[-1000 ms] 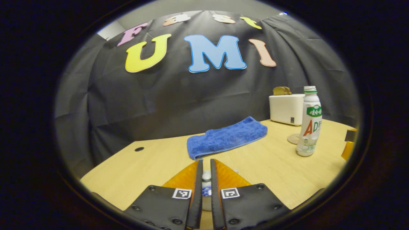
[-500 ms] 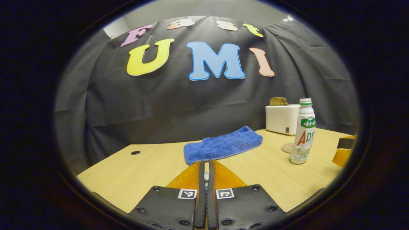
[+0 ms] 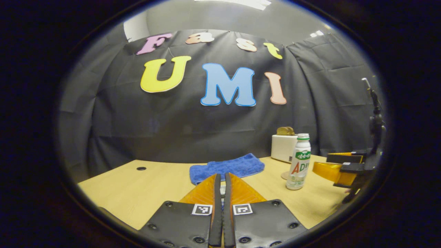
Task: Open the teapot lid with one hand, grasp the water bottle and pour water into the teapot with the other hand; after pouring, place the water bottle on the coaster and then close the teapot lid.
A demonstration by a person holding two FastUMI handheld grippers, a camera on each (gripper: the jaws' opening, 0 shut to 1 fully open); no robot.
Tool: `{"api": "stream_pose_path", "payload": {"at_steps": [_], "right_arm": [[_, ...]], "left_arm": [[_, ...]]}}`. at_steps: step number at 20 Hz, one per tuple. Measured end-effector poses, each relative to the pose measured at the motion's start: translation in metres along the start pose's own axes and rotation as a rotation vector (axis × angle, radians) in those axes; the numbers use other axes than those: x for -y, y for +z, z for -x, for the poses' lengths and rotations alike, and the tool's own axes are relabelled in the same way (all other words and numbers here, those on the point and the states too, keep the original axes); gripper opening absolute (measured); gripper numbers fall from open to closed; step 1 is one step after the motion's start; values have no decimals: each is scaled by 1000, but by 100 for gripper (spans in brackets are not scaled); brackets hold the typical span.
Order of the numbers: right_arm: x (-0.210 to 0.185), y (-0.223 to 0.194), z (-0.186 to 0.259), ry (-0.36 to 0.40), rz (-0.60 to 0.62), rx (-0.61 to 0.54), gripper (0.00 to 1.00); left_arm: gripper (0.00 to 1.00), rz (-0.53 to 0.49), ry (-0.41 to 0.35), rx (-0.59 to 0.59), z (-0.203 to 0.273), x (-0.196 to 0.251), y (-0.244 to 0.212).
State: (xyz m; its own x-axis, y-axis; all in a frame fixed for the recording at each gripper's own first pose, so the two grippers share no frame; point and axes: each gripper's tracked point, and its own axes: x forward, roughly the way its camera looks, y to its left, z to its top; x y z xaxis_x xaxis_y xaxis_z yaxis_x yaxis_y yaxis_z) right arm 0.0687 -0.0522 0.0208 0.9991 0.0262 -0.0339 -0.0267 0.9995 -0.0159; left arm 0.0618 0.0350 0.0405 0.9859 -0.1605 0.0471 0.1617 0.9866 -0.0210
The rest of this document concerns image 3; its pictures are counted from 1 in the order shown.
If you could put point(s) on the blue towel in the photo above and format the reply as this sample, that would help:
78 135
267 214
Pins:
234 167

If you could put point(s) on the black table grommet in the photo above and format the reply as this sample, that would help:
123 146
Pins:
141 168

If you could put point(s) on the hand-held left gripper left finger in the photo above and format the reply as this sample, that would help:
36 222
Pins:
216 224

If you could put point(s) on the white water bottle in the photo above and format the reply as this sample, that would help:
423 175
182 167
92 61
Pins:
299 165

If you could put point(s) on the brown bread slice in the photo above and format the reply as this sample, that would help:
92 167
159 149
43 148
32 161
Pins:
285 131

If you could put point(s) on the ceiling light panel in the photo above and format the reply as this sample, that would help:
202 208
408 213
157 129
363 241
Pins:
241 2

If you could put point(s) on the white toaster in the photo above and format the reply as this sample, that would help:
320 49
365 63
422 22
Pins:
282 148

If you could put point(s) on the black backdrop cloth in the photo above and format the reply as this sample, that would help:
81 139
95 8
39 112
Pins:
206 131

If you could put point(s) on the dark metal stand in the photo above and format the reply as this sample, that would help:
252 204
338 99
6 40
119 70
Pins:
377 124

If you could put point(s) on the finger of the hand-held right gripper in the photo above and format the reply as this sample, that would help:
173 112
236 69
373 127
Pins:
344 158
351 167

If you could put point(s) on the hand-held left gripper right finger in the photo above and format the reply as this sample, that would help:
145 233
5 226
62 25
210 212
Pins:
229 224

